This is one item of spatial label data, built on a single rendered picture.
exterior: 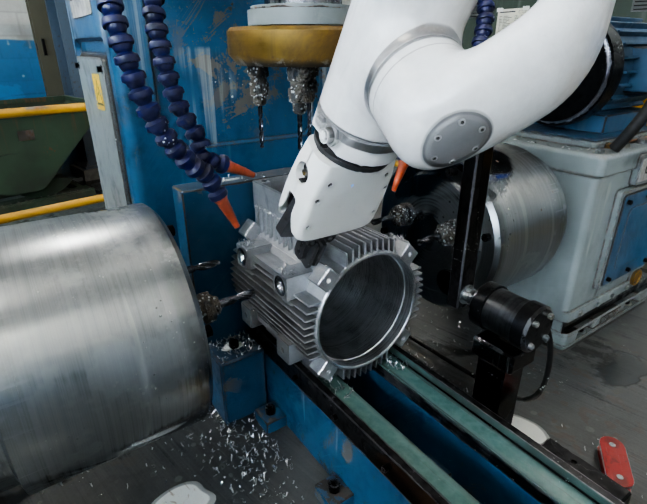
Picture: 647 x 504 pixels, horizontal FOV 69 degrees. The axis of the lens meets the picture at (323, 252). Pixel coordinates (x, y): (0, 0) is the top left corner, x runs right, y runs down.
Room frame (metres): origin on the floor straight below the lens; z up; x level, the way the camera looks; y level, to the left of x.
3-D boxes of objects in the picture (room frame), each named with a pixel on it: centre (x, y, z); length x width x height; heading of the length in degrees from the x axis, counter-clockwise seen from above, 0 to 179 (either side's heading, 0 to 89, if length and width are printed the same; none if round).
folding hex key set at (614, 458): (0.45, -0.38, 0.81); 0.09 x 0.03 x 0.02; 159
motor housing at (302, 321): (0.58, 0.00, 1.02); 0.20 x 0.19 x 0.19; 35
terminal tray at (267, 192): (0.61, 0.02, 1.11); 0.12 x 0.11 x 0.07; 35
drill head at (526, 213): (0.77, -0.27, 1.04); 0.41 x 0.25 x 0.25; 125
